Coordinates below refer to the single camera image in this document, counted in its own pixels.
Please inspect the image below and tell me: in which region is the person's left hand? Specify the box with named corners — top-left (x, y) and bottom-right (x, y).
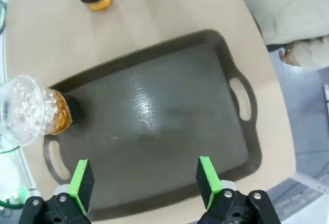
top-left (279, 43), bottom-right (301, 67)

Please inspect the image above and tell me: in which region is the person's left forearm cream sleeve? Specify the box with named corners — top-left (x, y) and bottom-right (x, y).
top-left (290, 35), bottom-right (329, 71)

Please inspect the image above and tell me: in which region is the dark grey serving tray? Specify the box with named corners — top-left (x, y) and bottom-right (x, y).
top-left (42, 28), bottom-right (263, 222)

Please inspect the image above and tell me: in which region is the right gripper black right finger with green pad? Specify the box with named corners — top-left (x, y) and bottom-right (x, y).
top-left (195, 156), bottom-right (282, 224)

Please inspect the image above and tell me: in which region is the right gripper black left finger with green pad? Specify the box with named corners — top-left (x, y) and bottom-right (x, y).
top-left (17, 159), bottom-right (95, 224)

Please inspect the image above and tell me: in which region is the green cable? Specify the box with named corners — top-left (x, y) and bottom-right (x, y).
top-left (0, 0), bottom-right (9, 35)

